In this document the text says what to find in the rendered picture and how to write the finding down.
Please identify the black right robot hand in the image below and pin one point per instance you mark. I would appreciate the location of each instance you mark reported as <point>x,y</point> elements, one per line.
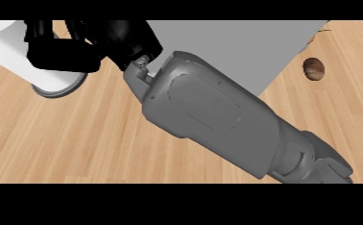
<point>118,39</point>

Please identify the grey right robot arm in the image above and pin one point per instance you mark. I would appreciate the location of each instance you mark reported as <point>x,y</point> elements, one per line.
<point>208,107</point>

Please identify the white bottle with grey rim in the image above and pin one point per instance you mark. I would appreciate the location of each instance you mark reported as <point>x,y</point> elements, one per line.
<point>18,59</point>

